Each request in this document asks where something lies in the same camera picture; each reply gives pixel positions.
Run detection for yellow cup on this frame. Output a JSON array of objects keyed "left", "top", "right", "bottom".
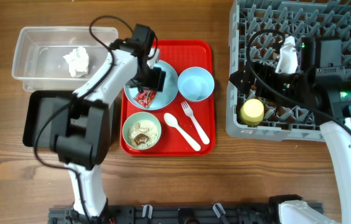
[{"left": 240, "top": 99, "right": 264, "bottom": 126}]

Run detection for white plastic spoon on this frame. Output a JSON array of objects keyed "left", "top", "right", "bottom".
[{"left": 164, "top": 113, "right": 201, "bottom": 151}]

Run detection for food scraps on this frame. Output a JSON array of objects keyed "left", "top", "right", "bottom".
[{"left": 128, "top": 119, "right": 159, "bottom": 149}]

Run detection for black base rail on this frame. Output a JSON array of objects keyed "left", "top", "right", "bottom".
[{"left": 47, "top": 202, "right": 324, "bottom": 224}]

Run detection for black tray bin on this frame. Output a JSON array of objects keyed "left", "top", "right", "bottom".
[{"left": 22, "top": 90, "right": 115, "bottom": 149}]

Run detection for light blue plate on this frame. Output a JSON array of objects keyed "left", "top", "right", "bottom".
[{"left": 124, "top": 60, "right": 179, "bottom": 111}]

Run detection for red snack wrapper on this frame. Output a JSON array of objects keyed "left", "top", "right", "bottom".
[{"left": 133, "top": 90, "right": 157, "bottom": 108}]

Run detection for grey dishwasher rack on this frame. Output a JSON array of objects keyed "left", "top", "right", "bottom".
[{"left": 226, "top": 0, "right": 351, "bottom": 141}]

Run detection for light blue bowl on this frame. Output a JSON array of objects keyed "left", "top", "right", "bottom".
[{"left": 177, "top": 67, "right": 215, "bottom": 102}]

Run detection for clear plastic bin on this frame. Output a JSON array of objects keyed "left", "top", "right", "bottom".
[{"left": 12, "top": 26, "right": 108, "bottom": 92}]

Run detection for white plastic fork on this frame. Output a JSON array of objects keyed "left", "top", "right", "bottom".
[{"left": 181, "top": 101, "right": 210, "bottom": 145}]

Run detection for white napkin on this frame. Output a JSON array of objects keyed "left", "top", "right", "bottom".
[{"left": 63, "top": 47, "right": 90, "bottom": 78}]

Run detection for red serving tray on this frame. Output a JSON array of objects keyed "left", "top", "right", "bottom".
[{"left": 120, "top": 40, "right": 216, "bottom": 157}]

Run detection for green bowl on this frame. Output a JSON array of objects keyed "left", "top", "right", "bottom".
[{"left": 122, "top": 112, "right": 162, "bottom": 151}]

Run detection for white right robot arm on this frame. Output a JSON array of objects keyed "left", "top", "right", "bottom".
[{"left": 229, "top": 61, "right": 351, "bottom": 223}]

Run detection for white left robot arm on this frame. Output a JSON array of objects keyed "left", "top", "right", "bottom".
[{"left": 22, "top": 35, "right": 166, "bottom": 223}]

